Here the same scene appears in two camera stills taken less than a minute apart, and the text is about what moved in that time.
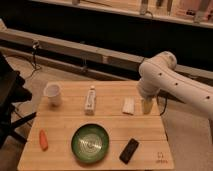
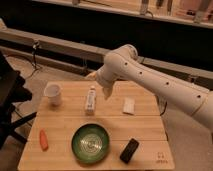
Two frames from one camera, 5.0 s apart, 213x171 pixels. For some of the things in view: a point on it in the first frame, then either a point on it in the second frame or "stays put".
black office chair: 13,91 stays put
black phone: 128,151 stays put
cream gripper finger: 147,104 → 107,90
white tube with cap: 90,101 stays put
